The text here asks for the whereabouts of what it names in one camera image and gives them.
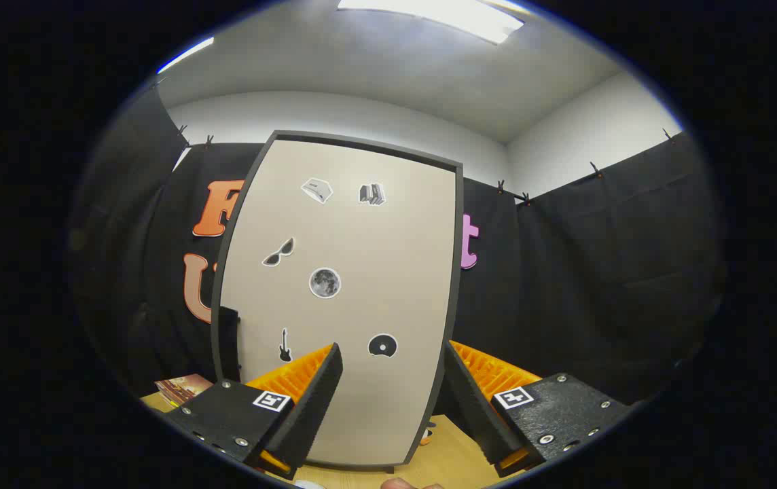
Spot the brown cover book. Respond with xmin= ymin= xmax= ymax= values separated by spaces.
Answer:
xmin=156 ymin=375 xmax=214 ymax=406

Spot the narrow ceiling light strip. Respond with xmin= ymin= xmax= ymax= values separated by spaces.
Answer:
xmin=158 ymin=37 xmax=215 ymax=74

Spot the black backdrop cloth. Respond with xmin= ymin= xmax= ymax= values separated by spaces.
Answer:
xmin=69 ymin=85 xmax=729 ymax=408

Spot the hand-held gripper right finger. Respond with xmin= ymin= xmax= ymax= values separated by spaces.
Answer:
xmin=443 ymin=340 xmax=635 ymax=478

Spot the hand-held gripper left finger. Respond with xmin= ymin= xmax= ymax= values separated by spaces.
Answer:
xmin=166 ymin=343 xmax=344 ymax=479

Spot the dark grey shoe cabinet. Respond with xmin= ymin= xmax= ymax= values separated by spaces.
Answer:
xmin=211 ymin=129 xmax=465 ymax=474

